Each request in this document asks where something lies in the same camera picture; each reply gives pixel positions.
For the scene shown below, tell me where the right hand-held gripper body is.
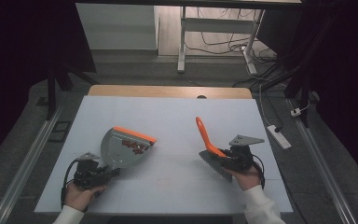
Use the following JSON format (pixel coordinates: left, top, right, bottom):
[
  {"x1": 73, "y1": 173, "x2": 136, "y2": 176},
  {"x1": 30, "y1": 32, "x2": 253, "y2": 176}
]
[{"x1": 228, "y1": 133, "x2": 266, "y2": 172}]

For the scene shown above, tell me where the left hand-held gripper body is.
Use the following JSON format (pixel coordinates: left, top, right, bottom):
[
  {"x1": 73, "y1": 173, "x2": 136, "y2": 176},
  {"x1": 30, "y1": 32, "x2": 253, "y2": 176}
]
[{"x1": 72, "y1": 151, "x2": 107, "y2": 189}]

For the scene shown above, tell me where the grey dustpan with orange edge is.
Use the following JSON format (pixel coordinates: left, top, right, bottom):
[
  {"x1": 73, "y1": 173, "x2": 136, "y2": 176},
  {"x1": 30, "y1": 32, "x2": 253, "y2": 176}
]
[{"x1": 100, "y1": 125, "x2": 158, "y2": 171}]

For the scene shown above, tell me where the grey brush with orange handle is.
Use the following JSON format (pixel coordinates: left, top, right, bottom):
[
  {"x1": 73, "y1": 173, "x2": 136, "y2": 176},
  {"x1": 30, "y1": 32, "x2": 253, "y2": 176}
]
[{"x1": 195, "y1": 116, "x2": 234, "y2": 183}]

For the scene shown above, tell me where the person's left hand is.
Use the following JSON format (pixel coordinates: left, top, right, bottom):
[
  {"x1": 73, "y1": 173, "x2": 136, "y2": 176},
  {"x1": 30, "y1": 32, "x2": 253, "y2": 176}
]
[{"x1": 63, "y1": 181, "x2": 107, "y2": 213}]

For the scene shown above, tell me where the person's right hand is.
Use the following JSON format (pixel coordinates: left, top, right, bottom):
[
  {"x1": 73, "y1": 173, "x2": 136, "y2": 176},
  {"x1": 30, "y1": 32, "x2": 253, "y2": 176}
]
[{"x1": 226, "y1": 161, "x2": 263, "y2": 191}]

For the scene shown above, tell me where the white power strip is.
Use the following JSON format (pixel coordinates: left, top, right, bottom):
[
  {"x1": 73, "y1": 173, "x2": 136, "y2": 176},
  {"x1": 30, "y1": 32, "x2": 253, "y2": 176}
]
[{"x1": 267, "y1": 124, "x2": 293, "y2": 150}]

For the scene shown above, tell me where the black floor plate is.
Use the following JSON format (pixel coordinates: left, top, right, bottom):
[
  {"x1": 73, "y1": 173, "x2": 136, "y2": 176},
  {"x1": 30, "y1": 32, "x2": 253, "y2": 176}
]
[{"x1": 48, "y1": 120, "x2": 73, "y2": 144}]

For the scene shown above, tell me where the white foam board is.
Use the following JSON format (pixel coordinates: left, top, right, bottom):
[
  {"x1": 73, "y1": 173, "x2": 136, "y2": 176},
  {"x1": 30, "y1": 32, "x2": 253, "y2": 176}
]
[{"x1": 34, "y1": 94, "x2": 295, "y2": 217}]

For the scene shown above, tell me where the wooden table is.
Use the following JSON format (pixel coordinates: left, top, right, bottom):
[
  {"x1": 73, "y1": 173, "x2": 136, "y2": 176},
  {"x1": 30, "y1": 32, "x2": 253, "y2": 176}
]
[{"x1": 87, "y1": 84, "x2": 254, "y2": 100}]

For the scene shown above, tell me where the white panel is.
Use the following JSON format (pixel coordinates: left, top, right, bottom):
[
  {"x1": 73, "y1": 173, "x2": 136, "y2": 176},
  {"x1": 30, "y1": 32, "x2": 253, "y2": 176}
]
[{"x1": 75, "y1": 3, "x2": 160, "y2": 51}]

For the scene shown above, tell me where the left hand-held gripper black cable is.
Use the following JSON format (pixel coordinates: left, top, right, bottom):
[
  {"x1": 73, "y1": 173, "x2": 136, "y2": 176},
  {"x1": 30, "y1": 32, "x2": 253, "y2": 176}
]
[{"x1": 61, "y1": 158, "x2": 81, "y2": 210}]

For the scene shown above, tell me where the hand-held gripper black cable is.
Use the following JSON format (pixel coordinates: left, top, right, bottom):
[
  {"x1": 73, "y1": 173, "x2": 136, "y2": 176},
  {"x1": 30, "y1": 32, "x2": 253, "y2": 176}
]
[
  {"x1": 251, "y1": 154, "x2": 267, "y2": 189},
  {"x1": 61, "y1": 158, "x2": 81, "y2": 210}
]

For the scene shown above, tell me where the right hand-held gripper black cable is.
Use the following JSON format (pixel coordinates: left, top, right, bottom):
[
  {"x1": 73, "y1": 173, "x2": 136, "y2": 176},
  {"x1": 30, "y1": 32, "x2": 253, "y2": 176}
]
[{"x1": 251, "y1": 154, "x2": 267, "y2": 189}]

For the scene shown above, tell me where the white power strip cable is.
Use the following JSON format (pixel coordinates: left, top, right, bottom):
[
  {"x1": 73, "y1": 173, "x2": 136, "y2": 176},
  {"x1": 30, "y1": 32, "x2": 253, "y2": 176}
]
[{"x1": 258, "y1": 83, "x2": 273, "y2": 127}]

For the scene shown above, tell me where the aluminium floor rail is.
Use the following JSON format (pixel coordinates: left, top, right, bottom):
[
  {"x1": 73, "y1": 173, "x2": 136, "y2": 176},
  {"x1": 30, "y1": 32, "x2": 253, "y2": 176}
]
[
  {"x1": 0, "y1": 105, "x2": 65, "y2": 224},
  {"x1": 286, "y1": 98, "x2": 358, "y2": 224}
]

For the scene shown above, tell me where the tangle of black floor cables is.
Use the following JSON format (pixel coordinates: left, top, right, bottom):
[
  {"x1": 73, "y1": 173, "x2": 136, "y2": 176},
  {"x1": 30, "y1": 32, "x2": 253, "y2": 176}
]
[{"x1": 184, "y1": 7, "x2": 278, "y2": 64}]

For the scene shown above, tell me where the white desk frame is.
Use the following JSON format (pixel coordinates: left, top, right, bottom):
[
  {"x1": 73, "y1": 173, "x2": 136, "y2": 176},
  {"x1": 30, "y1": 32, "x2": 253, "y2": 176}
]
[{"x1": 176, "y1": 5, "x2": 266, "y2": 76}]

